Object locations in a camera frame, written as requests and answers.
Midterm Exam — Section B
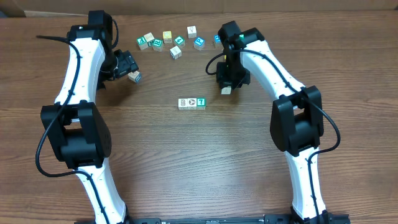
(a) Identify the white block red picture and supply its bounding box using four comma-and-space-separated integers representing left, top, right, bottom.
221, 86, 232, 95

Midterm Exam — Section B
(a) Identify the green number seven block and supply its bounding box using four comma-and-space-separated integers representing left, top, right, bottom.
197, 98, 206, 110

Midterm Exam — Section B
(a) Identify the white block dark round picture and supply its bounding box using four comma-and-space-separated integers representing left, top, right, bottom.
187, 98, 197, 110

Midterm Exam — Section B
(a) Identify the white block owl picture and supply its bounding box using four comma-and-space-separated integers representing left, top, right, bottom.
178, 98, 188, 110

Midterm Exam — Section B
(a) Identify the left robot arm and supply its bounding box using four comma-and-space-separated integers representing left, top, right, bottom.
38, 10, 141, 223

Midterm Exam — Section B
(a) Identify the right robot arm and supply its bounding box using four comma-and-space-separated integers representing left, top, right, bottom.
214, 21, 327, 223

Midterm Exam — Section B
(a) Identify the green wheelchair symbol block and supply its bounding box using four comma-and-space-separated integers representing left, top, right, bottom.
136, 36, 149, 50

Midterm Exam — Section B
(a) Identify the plain white lettered block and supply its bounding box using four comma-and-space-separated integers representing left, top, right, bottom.
144, 32, 155, 45

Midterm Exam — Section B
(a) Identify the green letter block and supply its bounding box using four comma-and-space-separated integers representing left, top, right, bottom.
152, 39, 164, 52

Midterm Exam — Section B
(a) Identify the blue picture block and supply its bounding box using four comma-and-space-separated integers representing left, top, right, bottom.
213, 35, 222, 48

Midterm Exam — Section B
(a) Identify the yellow top block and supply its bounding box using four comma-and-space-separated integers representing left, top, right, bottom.
162, 30, 173, 44

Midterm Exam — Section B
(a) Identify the blue letter P block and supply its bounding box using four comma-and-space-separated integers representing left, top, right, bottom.
193, 37, 205, 50

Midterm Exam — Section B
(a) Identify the white block blue side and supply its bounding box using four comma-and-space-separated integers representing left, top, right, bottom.
170, 46, 182, 60

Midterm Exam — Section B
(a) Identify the green number four block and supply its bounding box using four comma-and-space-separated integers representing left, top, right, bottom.
174, 35, 185, 48

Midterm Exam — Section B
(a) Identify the white block top row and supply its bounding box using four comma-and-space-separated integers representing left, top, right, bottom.
187, 26, 197, 39

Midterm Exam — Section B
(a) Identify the cardboard backboard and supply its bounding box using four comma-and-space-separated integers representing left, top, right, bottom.
1, 0, 397, 17

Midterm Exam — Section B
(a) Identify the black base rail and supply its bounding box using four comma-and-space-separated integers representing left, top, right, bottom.
124, 213, 351, 224

